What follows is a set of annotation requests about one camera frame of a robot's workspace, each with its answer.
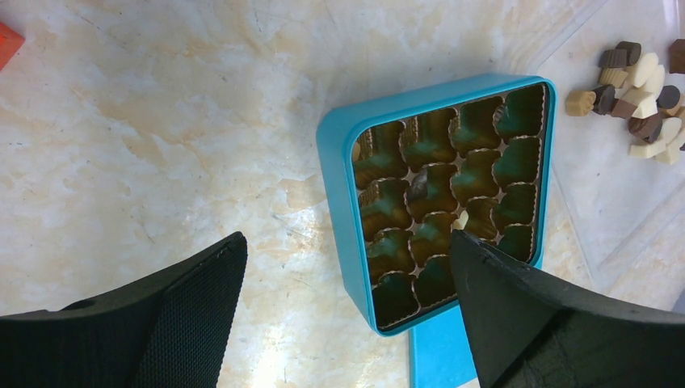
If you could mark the white heart chocolate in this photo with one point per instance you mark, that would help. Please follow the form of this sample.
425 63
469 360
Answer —
462 220

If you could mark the orange red button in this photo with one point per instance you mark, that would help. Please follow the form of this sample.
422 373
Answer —
10 43

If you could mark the teal chocolate box with tray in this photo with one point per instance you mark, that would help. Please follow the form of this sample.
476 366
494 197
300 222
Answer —
486 142

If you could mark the milk brown block chocolate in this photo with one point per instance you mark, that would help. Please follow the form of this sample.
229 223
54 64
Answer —
622 109

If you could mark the tan ridged chocolate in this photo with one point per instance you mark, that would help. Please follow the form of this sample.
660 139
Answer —
580 102

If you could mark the clear plastic tray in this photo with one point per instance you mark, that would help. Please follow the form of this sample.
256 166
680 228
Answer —
615 222

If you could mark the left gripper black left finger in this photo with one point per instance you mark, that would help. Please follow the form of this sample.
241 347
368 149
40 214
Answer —
168 329

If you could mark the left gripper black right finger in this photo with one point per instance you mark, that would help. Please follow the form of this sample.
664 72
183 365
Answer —
527 328

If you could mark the dark square chocolate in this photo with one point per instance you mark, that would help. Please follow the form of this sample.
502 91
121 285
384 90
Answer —
418 187

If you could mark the teal box lid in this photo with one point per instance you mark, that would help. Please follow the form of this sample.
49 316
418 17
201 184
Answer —
440 355

